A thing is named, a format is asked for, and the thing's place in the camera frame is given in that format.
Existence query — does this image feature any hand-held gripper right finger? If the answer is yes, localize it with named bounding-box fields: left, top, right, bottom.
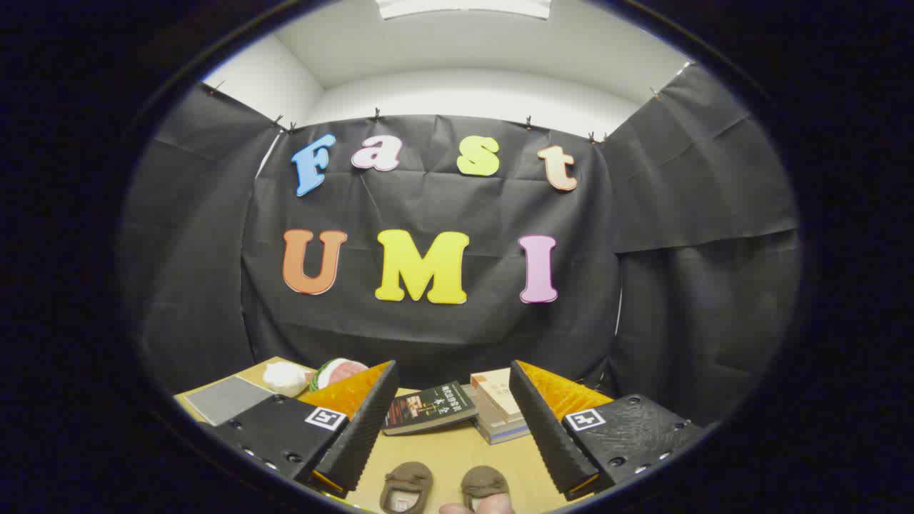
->
left=509, top=360, right=708, bottom=501

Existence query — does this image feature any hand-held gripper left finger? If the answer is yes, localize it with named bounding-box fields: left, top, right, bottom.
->
left=202, top=360, right=400, bottom=499

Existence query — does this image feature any brown slipper shoe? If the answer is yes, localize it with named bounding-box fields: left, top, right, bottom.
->
left=378, top=462, right=434, bottom=514
left=461, top=465, right=511, bottom=509

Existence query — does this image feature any grey fabric storage box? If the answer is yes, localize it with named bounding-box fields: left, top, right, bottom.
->
left=184, top=376, right=276, bottom=427

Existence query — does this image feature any blue-edged book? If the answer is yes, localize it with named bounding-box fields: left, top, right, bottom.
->
left=475, top=423, right=533, bottom=445

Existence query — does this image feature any pale grey book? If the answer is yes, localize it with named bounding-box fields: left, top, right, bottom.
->
left=463, top=384, right=531, bottom=438

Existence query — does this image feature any watermelon slice plush toy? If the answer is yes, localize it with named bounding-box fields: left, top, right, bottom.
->
left=308, top=358, right=370, bottom=392

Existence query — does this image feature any black paperback book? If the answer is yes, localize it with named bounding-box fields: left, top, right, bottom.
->
left=382, top=381, right=479, bottom=436

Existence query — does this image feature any white plush toy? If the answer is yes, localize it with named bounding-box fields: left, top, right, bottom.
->
left=262, top=361, right=309, bottom=398

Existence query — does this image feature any black backdrop cloth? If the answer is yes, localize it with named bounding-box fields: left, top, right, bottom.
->
left=118, top=63, right=800, bottom=429

